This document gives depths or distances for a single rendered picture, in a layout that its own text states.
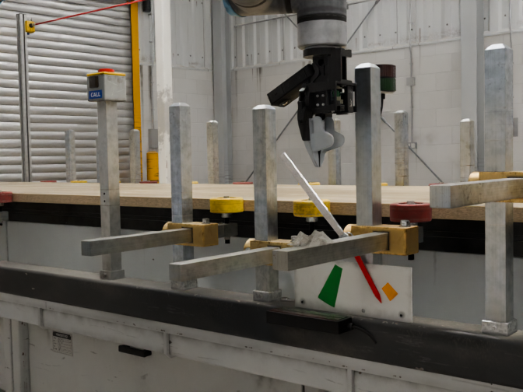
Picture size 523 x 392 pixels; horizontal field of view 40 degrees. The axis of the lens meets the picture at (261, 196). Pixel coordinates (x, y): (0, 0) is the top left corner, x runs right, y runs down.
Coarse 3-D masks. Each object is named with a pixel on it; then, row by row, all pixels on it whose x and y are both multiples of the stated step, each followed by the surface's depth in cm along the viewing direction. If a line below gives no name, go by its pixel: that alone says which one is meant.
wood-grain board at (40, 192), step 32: (32, 192) 243; (64, 192) 238; (96, 192) 233; (128, 192) 228; (160, 192) 224; (192, 192) 220; (224, 192) 215; (288, 192) 208; (320, 192) 204; (352, 192) 200; (384, 192) 197; (416, 192) 194
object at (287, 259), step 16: (336, 240) 121; (352, 240) 122; (368, 240) 126; (384, 240) 131; (272, 256) 110; (288, 256) 109; (304, 256) 112; (320, 256) 115; (336, 256) 119; (352, 256) 122
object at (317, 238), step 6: (300, 234) 115; (312, 234) 116; (318, 234) 116; (324, 234) 117; (294, 240) 115; (300, 240) 115; (306, 240) 115; (312, 240) 115; (318, 240) 113; (324, 240) 114; (330, 240) 117; (294, 246) 114; (312, 246) 112
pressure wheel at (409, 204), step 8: (392, 208) 140; (400, 208) 138; (408, 208) 137; (416, 208) 137; (424, 208) 138; (392, 216) 140; (400, 216) 138; (408, 216) 138; (416, 216) 137; (424, 216) 138; (416, 224) 141; (408, 256) 142
